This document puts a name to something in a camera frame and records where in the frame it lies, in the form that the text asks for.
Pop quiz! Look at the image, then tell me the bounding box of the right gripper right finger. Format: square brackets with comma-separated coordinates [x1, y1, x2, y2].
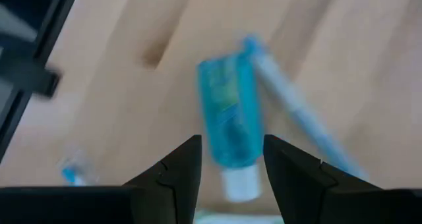
[263, 134, 383, 224]

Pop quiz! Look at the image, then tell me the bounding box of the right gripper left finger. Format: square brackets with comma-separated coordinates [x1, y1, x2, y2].
[123, 134, 203, 224]

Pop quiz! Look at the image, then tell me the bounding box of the green white toothbrush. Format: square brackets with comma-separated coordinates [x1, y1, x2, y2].
[194, 209, 284, 224]

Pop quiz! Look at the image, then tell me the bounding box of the blue white toothbrush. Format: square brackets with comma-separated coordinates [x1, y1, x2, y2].
[242, 34, 369, 182]
[57, 148, 100, 187]

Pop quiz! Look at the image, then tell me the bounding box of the teal tube with white cap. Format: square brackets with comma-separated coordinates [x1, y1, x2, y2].
[196, 51, 265, 204]

